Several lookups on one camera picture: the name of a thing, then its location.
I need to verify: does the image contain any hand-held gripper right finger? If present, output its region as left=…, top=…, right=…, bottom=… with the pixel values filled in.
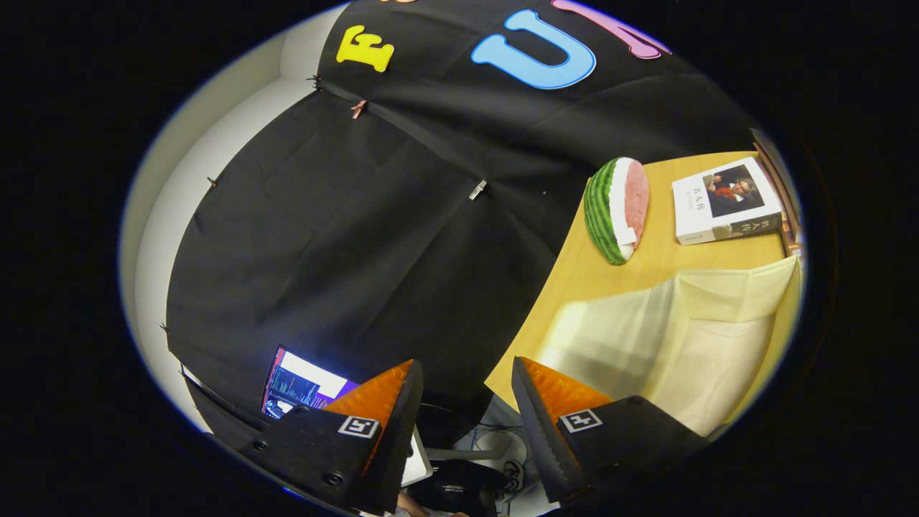
left=511, top=356, right=708, bottom=503

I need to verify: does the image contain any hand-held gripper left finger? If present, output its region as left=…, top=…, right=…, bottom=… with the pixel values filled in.
left=237, top=359, right=424, bottom=514

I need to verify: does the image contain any cream fabric storage box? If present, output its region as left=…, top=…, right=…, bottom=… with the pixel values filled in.
left=535, top=255, right=803, bottom=437

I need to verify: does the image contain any black backdrop cloth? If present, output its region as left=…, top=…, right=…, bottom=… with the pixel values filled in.
left=165, top=0, right=762, bottom=439

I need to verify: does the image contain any watermelon slice toy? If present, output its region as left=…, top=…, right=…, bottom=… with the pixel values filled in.
left=583, top=157, right=650, bottom=266

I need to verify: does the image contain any white portrait cover book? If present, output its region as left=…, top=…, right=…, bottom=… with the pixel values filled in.
left=672, top=157, right=783, bottom=246

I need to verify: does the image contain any reddish brown book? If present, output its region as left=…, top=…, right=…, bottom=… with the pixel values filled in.
left=779, top=208, right=805, bottom=258

